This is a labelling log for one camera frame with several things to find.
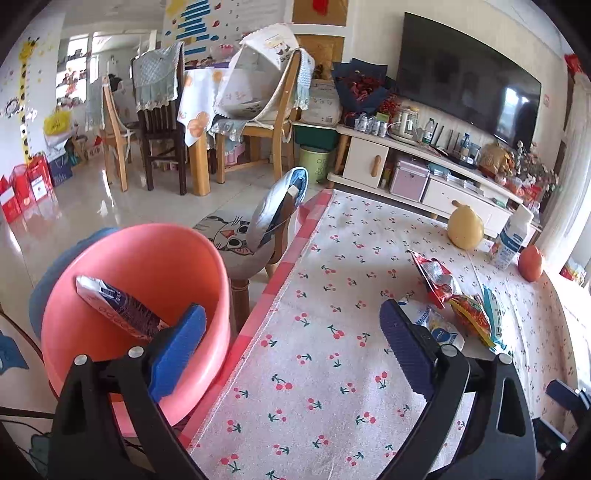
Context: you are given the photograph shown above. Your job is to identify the dried flower bouquet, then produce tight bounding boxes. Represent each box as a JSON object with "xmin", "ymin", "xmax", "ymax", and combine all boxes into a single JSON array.
[{"xmin": 512, "ymin": 141, "xmax": 559, "ymax": 195}]

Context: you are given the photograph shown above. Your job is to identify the wooden chair with white cloth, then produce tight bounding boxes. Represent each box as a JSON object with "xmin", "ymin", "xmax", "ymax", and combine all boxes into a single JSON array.
[{"xmin": 210, "ymin": 23, "xmax": 315, "ymax": 185}]

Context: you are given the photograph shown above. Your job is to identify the small white and blue wrapper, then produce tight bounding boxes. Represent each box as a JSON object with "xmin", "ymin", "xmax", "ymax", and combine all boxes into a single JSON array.
[{"xmin": 398, "ymin": 299, "xmax": 465, "ymax": 350}]

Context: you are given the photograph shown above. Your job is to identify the red gift boxes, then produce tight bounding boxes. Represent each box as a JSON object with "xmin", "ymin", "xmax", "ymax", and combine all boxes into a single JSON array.
[{"xmin": 0, "ymin": 157, "xmax": 54, "ymax": 223}]

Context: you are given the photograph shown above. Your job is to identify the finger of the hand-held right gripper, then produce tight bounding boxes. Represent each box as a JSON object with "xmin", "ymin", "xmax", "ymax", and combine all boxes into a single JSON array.
[{"xmin": 546, "ymin": 379, "xmax": 591, "ymax": 411}]

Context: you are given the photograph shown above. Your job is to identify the dining table with orange-print cloth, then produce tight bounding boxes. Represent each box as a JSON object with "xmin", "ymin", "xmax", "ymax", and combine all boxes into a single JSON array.
[{"xmin": 178, "ymin": 67, "xmax": 232, "ymax": 197}]

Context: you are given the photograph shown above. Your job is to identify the pink plastic bucket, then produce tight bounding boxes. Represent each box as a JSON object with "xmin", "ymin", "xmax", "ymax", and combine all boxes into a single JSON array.
[{"xmin": 41, "ymin": 224, "xmax": 232, "ymax": 437}]

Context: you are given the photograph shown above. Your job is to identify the red and blue bouquet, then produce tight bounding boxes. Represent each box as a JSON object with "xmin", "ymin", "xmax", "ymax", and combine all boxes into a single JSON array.
[{"xmin": 331, "ymin": 58, "xmax": 393, "ymax": 118}]

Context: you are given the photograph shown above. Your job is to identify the cherry print tablecloth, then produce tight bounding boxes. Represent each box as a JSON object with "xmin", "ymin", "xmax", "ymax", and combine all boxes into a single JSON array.
[{"xmin": 178, "ymin": 188, "xmax": 583, "ymax": 480}]

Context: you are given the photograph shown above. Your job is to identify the wall poster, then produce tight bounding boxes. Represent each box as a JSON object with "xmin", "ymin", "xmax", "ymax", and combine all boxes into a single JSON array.
[{"xmin": 161, "ymin": 0, "xmax": 284, "ymax": 56}]

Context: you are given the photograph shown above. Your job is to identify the black television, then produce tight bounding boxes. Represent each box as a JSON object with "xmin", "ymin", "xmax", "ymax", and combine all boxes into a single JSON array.
[{"xmin": 397, "ymin": 11, "xmax": 542, "ymax": 148}]

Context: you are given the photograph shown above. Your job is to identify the yellow and red wrapper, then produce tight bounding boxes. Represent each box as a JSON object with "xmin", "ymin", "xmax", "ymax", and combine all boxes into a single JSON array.
[{"xmin": 450, "ymin": 293, "xmax": 496, "ymax": 348}]

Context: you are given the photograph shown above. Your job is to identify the white and blue flat packet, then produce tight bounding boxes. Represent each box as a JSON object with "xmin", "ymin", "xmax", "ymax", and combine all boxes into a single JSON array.
[{"xmin": 481, "ymin": 285, "xmax": 509, "ymax": 352}]

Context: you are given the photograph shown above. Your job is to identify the white milk bottle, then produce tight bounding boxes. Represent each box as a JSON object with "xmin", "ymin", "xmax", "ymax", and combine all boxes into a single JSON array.
[{"xmin": 490, "ymin": 205, "xmax": 535, "ymax": 272}]

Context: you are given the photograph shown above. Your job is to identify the glass kettle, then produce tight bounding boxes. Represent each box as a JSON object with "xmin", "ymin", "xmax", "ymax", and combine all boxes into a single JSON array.
[{"xmin": 397, "ymin": 107, "xmax": 420, "ymax": 139}]

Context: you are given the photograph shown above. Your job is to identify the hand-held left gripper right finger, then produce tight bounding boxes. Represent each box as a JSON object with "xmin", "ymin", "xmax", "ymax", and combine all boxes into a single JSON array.
[{"xmin": 379, "ymin": 299, "xmax": 539, "ymax": 480}]

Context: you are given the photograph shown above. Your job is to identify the white rice bag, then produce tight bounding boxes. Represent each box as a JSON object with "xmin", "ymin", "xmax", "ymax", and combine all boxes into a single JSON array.
[{"xmin": 300, "ymin": 78, "xmax": 342, "ymax": 125}]

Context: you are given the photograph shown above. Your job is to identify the red and silver torn wrapper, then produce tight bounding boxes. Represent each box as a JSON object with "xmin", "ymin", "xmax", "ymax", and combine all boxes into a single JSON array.
[{"xmin": 409, "ymin": 250, "xmax": 462, "ymax": 309}]

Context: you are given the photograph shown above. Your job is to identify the white television cabinet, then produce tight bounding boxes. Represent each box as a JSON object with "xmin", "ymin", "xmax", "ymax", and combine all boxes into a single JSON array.
[{"xmin": 328, "ymin": 124, "xmax": 543, "ymax": 241}]

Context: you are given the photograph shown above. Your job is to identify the small chair with cat cushion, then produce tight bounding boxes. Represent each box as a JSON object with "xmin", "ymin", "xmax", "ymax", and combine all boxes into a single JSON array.
[{"xmin": 191, "ymin": 167, "xmax": 310, "ymax": 278}]

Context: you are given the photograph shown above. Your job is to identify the giraffe height chart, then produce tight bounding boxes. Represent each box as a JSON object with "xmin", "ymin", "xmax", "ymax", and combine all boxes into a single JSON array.
[{"xmin": 16, "ymin": 37, "xmax": 40, "ymax": 167}]

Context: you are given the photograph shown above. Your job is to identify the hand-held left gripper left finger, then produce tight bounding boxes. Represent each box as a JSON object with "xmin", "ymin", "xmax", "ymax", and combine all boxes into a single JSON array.
[{"xmin": 48, "ymin": 304, "xmax": 207, "ymax": 480}]

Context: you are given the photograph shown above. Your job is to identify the dark wooden chair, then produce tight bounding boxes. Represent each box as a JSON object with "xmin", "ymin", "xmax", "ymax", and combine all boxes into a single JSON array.
[{"xmin": 131, "ymin": 44, "xmax": 188, "ymax": 195}]

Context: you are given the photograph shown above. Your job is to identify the red apple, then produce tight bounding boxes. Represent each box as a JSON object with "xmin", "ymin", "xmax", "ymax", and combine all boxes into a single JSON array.
[{"xmin": 517, "ymin": 246, "xmax": 546, "ymax": 282}]

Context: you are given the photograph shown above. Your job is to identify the yellow bag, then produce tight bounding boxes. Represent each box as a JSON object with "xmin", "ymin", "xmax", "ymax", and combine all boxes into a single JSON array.
[{"xmin": 44, "ymin": 108, "xmax": 75, "ymax": 140}]

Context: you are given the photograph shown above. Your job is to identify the yellow pear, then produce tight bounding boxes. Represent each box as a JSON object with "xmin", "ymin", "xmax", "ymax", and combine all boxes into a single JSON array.
[{"xmin": 447, "ymin": 200, "xmax": 485, "ymax": 250}]

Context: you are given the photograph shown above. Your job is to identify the green waste bin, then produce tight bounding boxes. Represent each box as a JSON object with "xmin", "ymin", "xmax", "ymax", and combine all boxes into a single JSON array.
[{"xmin": 298, "ymin": 143, "xmax": 331, "ymax": 185}]

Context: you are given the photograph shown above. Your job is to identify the pink storage case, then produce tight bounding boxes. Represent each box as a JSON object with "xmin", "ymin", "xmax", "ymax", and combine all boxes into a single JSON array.
[{"xmin": 389, "ymin": 157, "xmax": 431, "ymax": 203}]

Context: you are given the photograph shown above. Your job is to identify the light wooden chair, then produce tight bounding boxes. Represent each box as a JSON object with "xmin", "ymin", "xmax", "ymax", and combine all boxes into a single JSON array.
[{"xmin": 99, "ymin": 76, "xmax": 139, "ymax": 192}]

